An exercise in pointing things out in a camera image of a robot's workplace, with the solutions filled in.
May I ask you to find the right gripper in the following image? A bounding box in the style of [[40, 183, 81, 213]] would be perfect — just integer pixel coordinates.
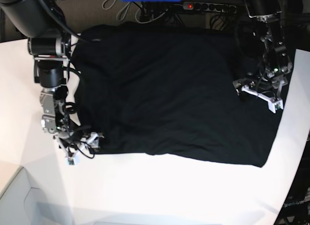
[[53, 127, 105, 159]]

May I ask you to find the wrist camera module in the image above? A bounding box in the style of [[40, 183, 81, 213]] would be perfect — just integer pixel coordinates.
[[65, 155, 80, 166], [268, 99, 284, 114]]

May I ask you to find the black power strip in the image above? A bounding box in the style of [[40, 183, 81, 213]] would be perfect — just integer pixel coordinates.
[[182, 1, 237, 14]]

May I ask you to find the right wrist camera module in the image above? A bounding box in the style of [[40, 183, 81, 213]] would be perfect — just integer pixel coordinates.
[[65, 155, 80, 166]]

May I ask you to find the black t-shirt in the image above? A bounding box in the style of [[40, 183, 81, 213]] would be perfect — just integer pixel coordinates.
[[72, 23, 282, 167]]

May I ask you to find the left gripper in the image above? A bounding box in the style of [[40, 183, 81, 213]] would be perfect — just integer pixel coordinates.
[[233, 74, 288, 106]]

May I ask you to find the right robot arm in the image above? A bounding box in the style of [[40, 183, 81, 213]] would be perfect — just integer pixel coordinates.
[[0, 0, 99, 165]]

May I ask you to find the grey plastic bin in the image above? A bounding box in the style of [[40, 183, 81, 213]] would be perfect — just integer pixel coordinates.
[[0, 167, 75, 225]]

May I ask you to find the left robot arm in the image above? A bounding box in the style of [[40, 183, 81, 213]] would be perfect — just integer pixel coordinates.
[[233, 0, 293, 113]]

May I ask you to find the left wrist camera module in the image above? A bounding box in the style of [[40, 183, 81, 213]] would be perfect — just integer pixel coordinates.
[[268, 99, 284, 114]]

